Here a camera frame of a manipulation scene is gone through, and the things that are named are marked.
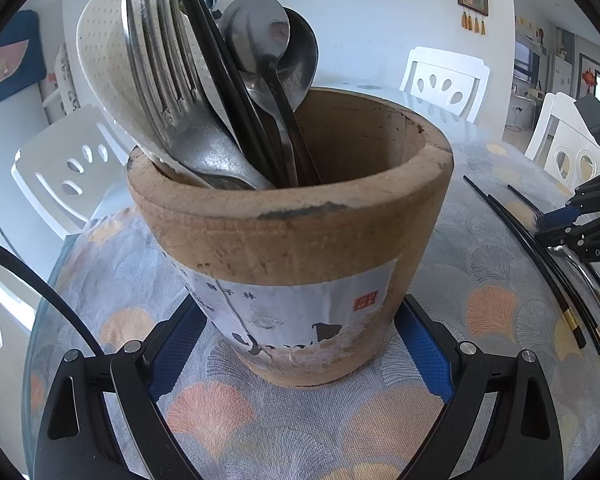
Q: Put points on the orange tassels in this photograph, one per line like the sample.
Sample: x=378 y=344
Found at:
x=474 y=22

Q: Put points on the large metal spoon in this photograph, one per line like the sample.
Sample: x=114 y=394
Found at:
x=302 y=60
x=252 y=25

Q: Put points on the metal fork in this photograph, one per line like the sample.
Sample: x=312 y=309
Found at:
x=180 y=125
x=585 y=280

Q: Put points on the bamboo utensil holder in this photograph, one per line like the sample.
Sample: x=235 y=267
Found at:
x=290 y=240

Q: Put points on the fan patterned tablecloth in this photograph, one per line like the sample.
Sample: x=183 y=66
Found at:
x=480 y=300

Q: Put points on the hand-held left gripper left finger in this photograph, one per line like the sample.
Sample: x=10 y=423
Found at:
x=176 y=355

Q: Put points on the white ceramic spoon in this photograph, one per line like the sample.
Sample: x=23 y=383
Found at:
x=102 y=55

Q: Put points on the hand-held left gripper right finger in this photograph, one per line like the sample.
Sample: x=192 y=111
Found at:
x=425 y=350

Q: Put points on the slim black chopstick gold band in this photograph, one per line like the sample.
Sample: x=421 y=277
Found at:
x=545 y=265
x=525 y=250
x=260 y=130
x=215 y=45
x=522 y=196

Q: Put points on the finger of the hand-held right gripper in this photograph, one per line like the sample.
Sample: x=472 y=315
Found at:
x=562 y=217
x=595 y=242

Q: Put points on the white floral rack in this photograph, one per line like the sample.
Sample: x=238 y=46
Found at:
x=65 y=80

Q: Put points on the white dining chair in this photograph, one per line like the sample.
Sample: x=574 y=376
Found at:
x=445 y=67
x=0 y=290
x=60 y=160
x=560 y=125

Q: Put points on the small metal spoon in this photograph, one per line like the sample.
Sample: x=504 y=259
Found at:
x=260 y=92

